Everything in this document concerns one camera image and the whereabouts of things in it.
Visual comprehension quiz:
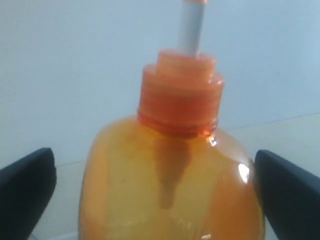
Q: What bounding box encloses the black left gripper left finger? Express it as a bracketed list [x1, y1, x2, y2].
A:
[0, 147, 57, 240]

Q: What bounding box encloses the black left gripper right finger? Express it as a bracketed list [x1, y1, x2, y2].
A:
[254, 150, 320, 240]

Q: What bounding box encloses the orange pump soap bottle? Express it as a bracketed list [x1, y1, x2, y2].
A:
[78, 0, 265, 240]

